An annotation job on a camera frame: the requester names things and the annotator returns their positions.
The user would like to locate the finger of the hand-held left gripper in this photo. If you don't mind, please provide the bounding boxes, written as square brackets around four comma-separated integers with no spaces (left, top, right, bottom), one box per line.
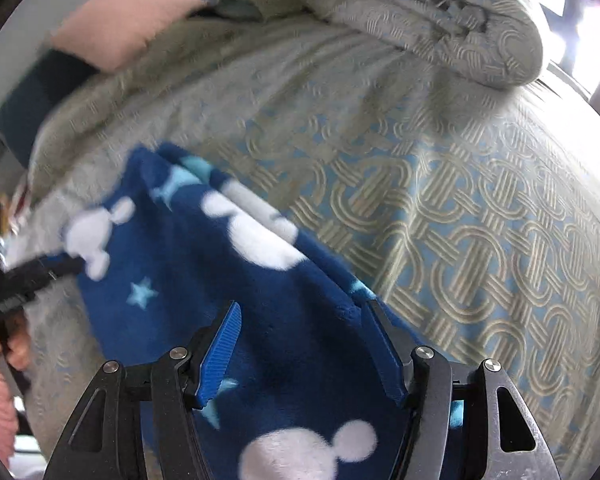
[2,254,83,306]

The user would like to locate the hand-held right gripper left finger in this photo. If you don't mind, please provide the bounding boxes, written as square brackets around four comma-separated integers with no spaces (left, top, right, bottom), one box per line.
[42,301,243,480]

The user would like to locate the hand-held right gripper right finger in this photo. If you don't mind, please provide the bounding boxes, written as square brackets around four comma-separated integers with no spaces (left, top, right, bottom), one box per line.
[365,300,563,480]

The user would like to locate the blue fleece star-print pants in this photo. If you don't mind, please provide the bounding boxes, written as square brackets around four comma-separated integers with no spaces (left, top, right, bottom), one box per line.
[65,142,466,480]

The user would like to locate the person's left hand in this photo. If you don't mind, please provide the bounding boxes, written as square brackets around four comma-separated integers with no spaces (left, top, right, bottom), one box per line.
[0,329,32,372]

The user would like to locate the blue beige patterned bedspread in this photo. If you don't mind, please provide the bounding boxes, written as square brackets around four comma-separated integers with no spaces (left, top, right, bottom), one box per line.
[5,10,600,480]

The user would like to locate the dark blue headboard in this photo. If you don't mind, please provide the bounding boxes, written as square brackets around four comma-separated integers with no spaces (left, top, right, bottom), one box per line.
[0,0,291,172]

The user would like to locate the pink pillow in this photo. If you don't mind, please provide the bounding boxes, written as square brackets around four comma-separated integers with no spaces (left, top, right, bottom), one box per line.
[50,0,207,74]

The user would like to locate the folded patterned comforter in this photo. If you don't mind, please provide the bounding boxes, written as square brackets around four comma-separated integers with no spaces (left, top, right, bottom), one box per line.
[287,0,545,90]

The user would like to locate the window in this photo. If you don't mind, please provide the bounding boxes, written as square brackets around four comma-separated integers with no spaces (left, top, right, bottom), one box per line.
[537,0,600,103]

